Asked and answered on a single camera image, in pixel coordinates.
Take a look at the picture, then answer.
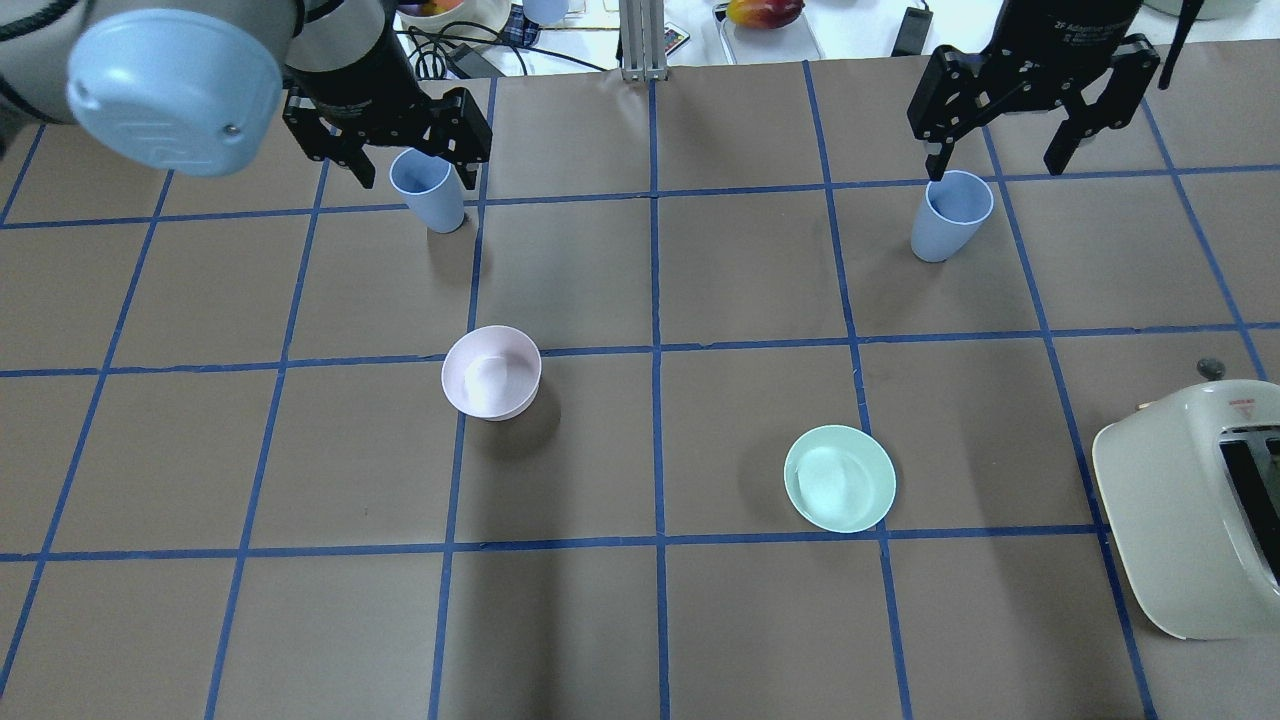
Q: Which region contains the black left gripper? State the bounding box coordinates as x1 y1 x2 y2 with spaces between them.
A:
282 20 493 191

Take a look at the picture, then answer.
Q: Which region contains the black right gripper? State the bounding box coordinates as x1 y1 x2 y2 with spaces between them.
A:
908 1 1161 182

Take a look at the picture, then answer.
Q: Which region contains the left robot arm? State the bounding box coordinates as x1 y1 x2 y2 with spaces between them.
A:
1 1 492 188

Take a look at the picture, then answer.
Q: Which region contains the blue cup near right arm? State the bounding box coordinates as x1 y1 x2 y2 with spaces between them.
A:
910 170 995 263

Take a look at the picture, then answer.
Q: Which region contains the white bowl of blocks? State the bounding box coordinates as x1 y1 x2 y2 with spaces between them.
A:
393 1 512 40

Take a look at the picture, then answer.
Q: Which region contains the black power adapter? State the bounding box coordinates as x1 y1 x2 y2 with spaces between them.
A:
890 3 933 56

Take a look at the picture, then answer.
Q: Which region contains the pale blue cup on desk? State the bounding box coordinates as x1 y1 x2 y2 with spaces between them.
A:
521 0 571 27

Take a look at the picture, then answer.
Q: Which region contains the pink bowl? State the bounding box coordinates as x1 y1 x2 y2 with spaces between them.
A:
442 325 541 421

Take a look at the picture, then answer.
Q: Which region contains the red yellow mango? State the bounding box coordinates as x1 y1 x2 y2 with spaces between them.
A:
724 0 805 29

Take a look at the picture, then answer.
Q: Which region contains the small remote control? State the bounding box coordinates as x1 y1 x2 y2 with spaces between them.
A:
663 23 691 56

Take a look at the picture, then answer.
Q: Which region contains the green bowl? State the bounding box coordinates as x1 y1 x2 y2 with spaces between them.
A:
782 424 899 534

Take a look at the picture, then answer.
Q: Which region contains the cream toaster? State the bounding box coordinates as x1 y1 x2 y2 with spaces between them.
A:
1092 379 1279 641

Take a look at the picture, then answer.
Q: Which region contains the aluminium frame post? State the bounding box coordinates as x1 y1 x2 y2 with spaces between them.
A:
618 0 669 82

